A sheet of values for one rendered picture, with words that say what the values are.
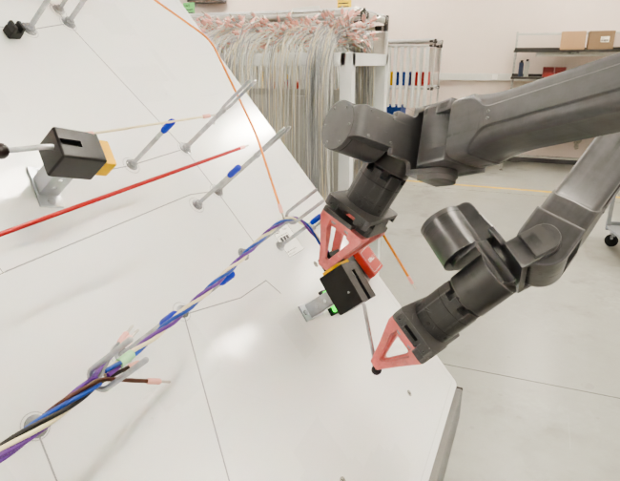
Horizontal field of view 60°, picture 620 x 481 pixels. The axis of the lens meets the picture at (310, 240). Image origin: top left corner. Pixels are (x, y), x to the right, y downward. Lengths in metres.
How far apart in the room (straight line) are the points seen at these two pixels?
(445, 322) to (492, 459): 1.66
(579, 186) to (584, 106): 0.23
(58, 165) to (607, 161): 0.59
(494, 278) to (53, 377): 0.44
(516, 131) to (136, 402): 0.41
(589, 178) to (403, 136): 0.22
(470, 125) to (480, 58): 8.19
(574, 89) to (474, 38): 8.28
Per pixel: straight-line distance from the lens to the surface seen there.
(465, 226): 0.66
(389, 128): 0.60
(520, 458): 2.32
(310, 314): 0.74
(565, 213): 0.67
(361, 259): 0.88
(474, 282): 0.63
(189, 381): 0.56
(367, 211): 0.66
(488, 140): 0.54
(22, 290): 0.51
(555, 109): 0.49
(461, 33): 8.78
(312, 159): 1.34
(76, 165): 0.54
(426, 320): 0.65
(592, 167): 0.71
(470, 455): 2.28
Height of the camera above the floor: 1.42
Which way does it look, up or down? 18 degrees down
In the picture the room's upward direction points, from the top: straight up
